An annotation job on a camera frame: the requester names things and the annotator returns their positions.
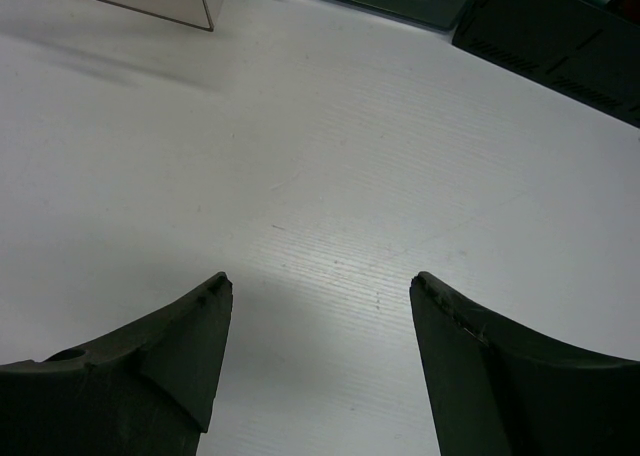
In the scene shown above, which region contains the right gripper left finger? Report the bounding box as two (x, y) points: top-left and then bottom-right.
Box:
(1, 272), (233, 455)

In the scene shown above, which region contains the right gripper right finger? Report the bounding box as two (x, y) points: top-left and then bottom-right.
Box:
(410, 272), (639, 455)

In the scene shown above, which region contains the black mesh file organizer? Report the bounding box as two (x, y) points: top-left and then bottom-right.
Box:
(453, 0), (639, 126)

